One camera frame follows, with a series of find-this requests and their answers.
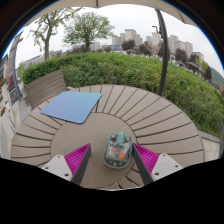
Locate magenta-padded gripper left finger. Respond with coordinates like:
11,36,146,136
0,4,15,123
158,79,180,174
41,143,92,186

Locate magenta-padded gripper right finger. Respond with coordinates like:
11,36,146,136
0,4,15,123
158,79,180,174
131,142,184,187

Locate transparent computer mouse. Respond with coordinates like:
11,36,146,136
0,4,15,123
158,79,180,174
102,131,134,169

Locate blue mouse pad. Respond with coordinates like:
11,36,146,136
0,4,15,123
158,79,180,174
40,91,103,125

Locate grey slatted chair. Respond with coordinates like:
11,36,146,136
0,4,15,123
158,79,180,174
24,69,68,109

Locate green hedge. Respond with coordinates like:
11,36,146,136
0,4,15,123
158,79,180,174
20,51,224,138

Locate dark curved umbrella pole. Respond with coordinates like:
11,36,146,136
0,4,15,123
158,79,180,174
152,9,169,97

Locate thin-trunk sparse tree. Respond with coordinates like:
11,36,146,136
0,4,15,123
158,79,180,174
29,7,83,61

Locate group of apartment buildings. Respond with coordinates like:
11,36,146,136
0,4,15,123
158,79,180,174
111,28,205,63

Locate round-crowned green tree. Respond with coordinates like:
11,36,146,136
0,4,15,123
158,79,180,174
63,12,116,52

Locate beige umbrella canopy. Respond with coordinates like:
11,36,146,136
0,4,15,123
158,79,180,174
24,0,198,28

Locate dark sign post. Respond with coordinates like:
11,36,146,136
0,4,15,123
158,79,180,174
8,31,24,104

